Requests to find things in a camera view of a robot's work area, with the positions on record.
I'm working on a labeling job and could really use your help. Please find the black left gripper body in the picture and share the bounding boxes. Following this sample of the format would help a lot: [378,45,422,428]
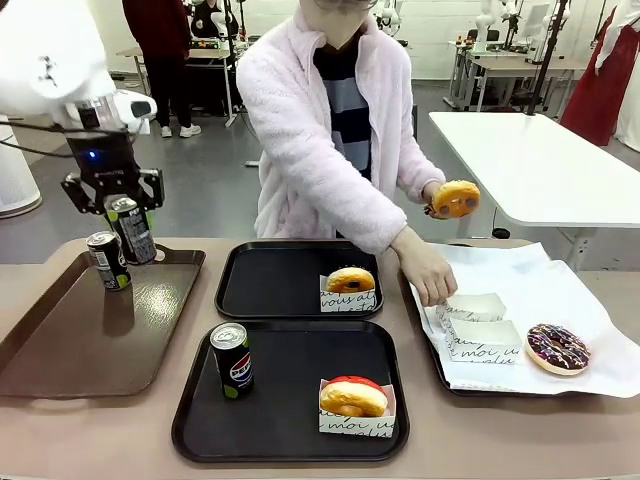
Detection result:
[66,130,144,200]

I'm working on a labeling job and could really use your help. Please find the black Pepsi can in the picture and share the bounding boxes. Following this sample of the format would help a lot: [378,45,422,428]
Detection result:
[86,230,133,293]
[209,322,255,400]
[106,195,158,266]

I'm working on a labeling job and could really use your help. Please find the golden donut with dark hole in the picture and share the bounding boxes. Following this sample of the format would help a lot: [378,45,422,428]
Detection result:
[325,266,376,295]

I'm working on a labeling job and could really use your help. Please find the white printed paper box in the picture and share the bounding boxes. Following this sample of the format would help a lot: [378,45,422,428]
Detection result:
[435,293,507,329]
[318,382,397,439]
[443,319,525,365]
[319,285,377,314]

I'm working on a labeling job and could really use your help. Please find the red frosted donut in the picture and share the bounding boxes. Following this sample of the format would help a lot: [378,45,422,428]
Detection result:
[319,375,390,419]

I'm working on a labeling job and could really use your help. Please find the golden glazed donut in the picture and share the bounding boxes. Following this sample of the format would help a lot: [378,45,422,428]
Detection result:
[431,180,482,220]

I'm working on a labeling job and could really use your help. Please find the person's left forearm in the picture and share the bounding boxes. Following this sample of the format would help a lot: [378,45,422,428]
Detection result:
[392,144,447,201]

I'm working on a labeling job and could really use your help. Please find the person's right forearm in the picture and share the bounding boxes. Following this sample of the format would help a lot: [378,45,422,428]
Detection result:
[299,149,421,259]

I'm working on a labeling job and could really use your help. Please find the person's left hand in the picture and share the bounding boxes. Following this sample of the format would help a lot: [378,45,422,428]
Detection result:
[421,180,444,217]

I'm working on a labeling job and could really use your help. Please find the person's right hand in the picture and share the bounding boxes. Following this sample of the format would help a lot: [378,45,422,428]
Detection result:
[403,243,459,307]

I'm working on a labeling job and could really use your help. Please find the person in maroon clothes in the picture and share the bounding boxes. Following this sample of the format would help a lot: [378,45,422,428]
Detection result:
[122,0,203,140]

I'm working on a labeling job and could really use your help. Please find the dark desk with equipment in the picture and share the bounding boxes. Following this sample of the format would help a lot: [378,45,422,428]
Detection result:
[184,37,242,129]

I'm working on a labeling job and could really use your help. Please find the black plastic tray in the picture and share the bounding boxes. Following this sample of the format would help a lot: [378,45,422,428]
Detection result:
[214,240,385,321]
[171,320,411,464]

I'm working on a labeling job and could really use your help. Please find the person in pink fleece jacket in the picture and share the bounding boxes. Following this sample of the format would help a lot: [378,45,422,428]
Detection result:
[235,0,459,307]

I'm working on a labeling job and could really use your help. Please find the brown plastic tray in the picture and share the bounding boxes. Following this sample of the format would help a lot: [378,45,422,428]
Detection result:
[0,248,207,400]

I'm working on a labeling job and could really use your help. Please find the person in black clothes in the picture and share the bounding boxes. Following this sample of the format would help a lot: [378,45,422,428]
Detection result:
[191,0,222,39]

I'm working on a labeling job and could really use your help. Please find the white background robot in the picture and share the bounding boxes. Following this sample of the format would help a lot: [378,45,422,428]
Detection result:
[374,0,402,39]

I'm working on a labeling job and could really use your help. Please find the black tray under paper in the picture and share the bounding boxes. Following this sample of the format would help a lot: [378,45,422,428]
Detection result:
[398,252,556,399]

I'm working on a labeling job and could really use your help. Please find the white table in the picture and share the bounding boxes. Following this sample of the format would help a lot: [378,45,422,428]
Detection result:
[428,110,640,274]

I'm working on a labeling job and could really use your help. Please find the wooden top workbench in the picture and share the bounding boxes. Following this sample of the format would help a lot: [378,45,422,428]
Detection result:
[452,39,589,114]

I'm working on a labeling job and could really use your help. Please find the white paper sheet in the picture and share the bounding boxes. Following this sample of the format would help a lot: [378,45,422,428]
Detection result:
[408,241,640,400]

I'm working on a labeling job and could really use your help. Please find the black tripod pole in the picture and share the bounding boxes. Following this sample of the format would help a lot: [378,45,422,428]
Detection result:
[519,0,574,117]

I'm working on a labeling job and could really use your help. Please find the chocolate sprinkled donut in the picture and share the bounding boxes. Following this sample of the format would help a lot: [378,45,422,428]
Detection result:
[526,323,592,377]

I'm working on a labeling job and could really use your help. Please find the red and white dress mannequin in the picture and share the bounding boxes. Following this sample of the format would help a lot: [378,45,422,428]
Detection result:
[559,0,640,147]

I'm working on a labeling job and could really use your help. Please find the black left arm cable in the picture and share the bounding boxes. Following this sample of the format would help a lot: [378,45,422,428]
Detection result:
[0,118,77,159]

